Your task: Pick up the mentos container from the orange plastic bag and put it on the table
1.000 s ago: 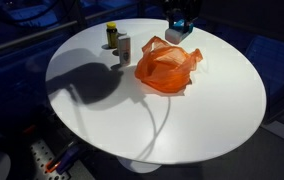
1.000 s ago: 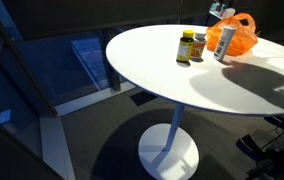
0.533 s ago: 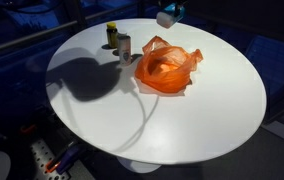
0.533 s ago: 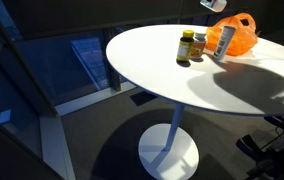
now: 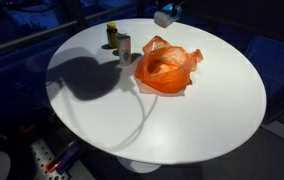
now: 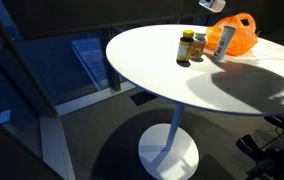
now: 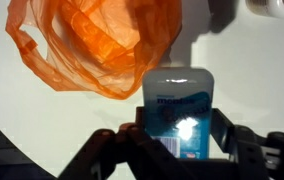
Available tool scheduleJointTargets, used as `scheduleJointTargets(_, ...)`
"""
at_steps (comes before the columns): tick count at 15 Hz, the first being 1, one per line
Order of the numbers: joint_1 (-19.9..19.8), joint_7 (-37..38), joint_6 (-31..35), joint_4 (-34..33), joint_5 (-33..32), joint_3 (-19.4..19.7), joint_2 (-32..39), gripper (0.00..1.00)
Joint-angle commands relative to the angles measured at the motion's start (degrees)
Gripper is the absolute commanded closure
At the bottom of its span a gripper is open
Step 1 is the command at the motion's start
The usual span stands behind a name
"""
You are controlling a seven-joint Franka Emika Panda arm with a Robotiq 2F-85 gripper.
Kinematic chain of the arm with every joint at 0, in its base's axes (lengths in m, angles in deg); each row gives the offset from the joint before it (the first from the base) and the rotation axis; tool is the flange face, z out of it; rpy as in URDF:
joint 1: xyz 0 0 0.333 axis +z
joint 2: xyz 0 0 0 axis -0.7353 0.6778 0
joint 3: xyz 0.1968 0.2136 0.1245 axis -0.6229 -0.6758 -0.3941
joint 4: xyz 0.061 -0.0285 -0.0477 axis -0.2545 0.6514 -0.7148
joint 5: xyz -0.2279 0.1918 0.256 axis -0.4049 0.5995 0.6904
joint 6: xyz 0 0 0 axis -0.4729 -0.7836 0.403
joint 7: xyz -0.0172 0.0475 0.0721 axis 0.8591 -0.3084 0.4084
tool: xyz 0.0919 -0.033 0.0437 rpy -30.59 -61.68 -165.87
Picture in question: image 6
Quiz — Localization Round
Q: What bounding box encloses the white mentos container blue label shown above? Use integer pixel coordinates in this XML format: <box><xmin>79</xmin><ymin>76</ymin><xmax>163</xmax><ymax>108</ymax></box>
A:
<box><xmin>198</xmin><ymin>0</ymin><xmax>227</xmax><ymax>14</ymax></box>

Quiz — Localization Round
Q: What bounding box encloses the orange plastic bag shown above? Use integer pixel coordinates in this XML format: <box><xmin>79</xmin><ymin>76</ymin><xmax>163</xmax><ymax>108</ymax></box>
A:
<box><xmin>205</xmin><ymin>12</ymin><xmax>259</xmax><ymax>57</ymax></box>

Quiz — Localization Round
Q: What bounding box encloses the yellow-lid vitamin bottle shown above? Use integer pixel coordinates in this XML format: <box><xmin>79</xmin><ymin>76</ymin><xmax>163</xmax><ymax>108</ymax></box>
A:
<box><xmin>176</xmin><ymin>29</ymin><xmax>196</xmax><ymax>64</ymax></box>

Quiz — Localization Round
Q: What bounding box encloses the white deodorant stick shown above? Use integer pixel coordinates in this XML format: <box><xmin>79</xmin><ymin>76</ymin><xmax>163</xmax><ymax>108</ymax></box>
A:
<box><xmin>212</xmin><ymin>25</ymin><xmax>237</xmax><ymax>62</ymax></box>

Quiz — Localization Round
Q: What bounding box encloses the white table pedestal base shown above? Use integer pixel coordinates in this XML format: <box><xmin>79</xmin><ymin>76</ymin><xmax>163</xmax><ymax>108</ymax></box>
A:
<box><xmin>137</xmin><ymin>103</ymin><xmax>201</xmax><ymax>180</ymax></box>

